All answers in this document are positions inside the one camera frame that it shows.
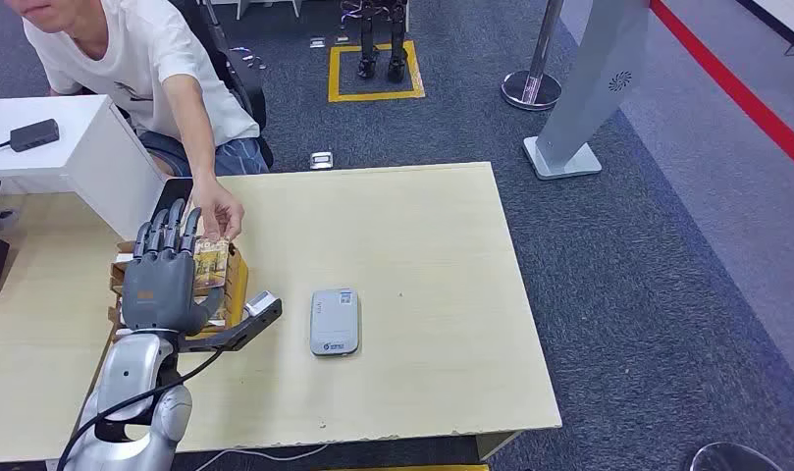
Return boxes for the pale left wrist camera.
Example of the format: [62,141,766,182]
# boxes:
[243,290,282,319]

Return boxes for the grey card reader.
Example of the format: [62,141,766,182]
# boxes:
[308,288,361,357]

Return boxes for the black adapter box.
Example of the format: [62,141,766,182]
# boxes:
[9,119,61,153]

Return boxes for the white background table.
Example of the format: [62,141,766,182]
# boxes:
[209,0,303,22]

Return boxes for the white desk riser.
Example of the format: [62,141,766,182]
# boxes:
[0,95,167,240]

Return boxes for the red floor tape line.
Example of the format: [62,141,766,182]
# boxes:
[648,0,794,180]

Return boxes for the grey kiosk stand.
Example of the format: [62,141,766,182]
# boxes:
[523,0,652,182]

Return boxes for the black office chair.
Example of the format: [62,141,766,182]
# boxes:
[169,0,276,171]

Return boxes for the black humanoid robot legs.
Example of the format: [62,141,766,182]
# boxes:
[340,0,411,84]

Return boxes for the round chrome stanchion base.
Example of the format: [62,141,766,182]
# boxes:
[687,442,786,471]

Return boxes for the white desk frame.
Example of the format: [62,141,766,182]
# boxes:
[475,430,522,463]

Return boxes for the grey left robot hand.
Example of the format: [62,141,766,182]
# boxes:
[120,197,228,338]

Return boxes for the chrome stanchion post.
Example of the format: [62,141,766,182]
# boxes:
[500,0,563,112]

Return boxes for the black smartphone pink case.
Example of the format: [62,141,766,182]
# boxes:
[156,177,195,215]

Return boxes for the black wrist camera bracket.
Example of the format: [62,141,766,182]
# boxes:
[175,298,285,354]

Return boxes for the person's left hand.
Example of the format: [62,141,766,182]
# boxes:
[191,177,245,242]

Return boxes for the cardboard card organizer box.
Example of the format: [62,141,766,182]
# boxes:
[108,236,250,336]

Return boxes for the white display platform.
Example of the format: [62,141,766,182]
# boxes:
[737,0,794,57]

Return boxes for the person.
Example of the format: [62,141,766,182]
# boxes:
[5,0,272,243]

